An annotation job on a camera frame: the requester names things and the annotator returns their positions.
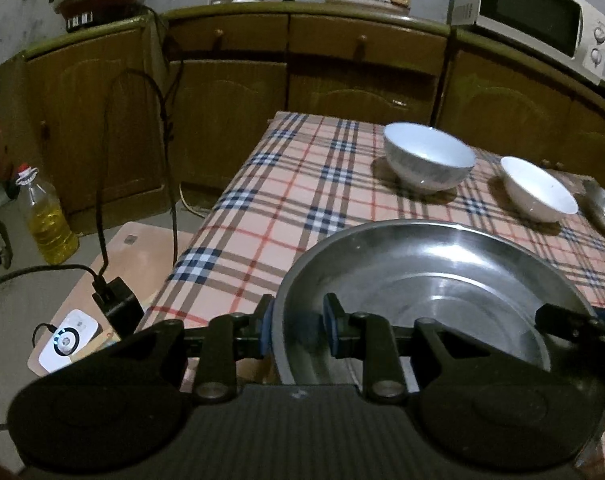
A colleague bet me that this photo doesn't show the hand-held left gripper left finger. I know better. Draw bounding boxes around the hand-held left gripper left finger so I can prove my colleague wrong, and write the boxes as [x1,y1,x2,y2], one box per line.
[147,294,278,407]

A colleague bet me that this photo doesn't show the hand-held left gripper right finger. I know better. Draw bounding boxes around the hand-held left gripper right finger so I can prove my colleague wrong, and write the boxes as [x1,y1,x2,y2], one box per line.
[323,292,464,404]

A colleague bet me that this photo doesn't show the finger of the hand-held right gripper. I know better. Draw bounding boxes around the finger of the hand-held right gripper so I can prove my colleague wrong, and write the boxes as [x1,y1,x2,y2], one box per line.
[535,300,605,349]

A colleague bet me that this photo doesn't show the large stainless steel basin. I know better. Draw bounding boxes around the large stainless steel basin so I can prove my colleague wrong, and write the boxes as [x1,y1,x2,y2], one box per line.
[271,219,605,396]

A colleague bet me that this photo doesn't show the plain white bowl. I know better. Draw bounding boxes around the plain white bowl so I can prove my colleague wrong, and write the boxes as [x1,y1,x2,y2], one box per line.
[499,156,580,224]

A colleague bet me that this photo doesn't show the bluish white bowl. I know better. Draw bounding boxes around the bluish white bowl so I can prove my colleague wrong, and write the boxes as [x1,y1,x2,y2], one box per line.
[383,122,477,196]

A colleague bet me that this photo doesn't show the plaid tablecloth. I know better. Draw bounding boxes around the plaid tablecloth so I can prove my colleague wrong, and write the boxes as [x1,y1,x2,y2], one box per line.
[135,110,605,480]

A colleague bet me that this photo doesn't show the black power adapter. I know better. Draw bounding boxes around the black power adapter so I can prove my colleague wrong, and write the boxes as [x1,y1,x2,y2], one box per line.
[91,276,144,336]

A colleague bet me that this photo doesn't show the wooden stool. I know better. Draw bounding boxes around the wooden stool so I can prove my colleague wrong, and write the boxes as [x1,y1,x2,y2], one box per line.
[27,221,196,377]

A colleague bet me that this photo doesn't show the wooden kitchen cabinet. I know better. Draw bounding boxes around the wooden kitchen cabinet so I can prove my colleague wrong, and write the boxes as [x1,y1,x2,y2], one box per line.
[0,2,605,237]

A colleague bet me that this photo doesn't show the cooking oil bottle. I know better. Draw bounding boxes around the cooking oil bottle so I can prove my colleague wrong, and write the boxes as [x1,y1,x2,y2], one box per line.
[15,162,80,266]

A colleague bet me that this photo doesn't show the white microwave oven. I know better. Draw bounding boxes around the white microwave oven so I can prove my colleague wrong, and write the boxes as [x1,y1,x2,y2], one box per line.
[447,0,605,87]

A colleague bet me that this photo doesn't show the cooking stove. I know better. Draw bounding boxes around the cooking stove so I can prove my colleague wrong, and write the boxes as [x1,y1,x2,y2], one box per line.
[64,9,108,32]

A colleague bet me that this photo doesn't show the black cable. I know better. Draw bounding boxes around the black cable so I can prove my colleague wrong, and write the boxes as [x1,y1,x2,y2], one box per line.
[152,9,186,272]
[94,68,167,287]
[0,263,102,297]

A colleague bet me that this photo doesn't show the white device with ring light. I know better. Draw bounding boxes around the white device with ring light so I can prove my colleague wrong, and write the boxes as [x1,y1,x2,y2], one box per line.
[37,310,103,375]

